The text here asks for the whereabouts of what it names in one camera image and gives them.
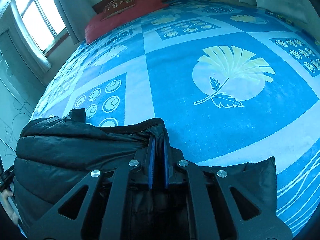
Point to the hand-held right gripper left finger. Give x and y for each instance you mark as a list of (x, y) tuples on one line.
[(151, 165)]

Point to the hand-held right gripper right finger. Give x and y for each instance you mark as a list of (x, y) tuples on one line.
[(166, 165)]

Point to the narrow white curtain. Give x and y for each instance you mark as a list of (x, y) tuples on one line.
[(32, 52)]

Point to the white wardrobe with circle pattern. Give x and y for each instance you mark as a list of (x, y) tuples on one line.
[(15, 105)]

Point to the red pillow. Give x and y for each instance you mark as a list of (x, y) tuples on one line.
[(112, 22)]

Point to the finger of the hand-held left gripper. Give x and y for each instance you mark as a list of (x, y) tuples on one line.
[(77, 115)]

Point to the person's left hand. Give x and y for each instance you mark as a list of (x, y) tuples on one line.
[(8, 205)]

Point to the small window with white frame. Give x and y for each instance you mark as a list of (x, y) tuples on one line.
[(40, 17)]

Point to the blue leaf-patterned bed blanket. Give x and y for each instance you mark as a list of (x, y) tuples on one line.
[(175, 92)]

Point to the small brown printed cushion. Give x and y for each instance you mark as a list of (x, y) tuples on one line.
[(117, 6)]

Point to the black quilted puffer jacket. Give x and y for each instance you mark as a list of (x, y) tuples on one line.
[(62, 150)]

